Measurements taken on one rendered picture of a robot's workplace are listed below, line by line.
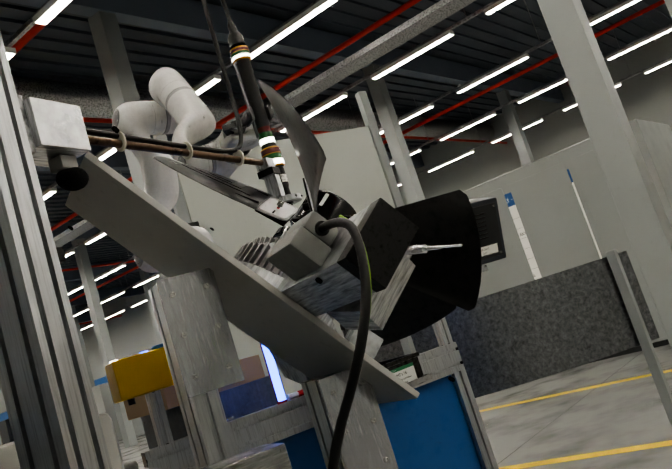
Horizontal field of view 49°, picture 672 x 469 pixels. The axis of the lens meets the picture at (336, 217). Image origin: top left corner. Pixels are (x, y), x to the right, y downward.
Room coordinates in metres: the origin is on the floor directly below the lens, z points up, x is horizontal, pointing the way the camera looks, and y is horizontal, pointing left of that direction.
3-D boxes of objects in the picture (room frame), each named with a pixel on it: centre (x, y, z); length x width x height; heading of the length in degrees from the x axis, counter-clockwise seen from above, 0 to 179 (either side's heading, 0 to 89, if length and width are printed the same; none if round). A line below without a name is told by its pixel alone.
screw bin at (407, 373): (1.80, 0.04, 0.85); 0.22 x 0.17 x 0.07; 134
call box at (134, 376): (1.71, 0.53, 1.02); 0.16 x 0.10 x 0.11; 120
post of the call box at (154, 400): (1.71, 0.53, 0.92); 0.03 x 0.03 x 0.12; 30
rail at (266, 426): (1.91, 0.19, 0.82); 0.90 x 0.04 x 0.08; 120
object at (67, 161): (1.01, 0.34, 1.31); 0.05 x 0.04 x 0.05; 155
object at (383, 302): (1.21, -0.02, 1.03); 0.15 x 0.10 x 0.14; 120
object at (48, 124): (0.98, 0.36, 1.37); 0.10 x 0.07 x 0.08; 155
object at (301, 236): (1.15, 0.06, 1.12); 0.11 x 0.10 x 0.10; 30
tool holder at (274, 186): (1.54, 0.10, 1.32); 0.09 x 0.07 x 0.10; 155
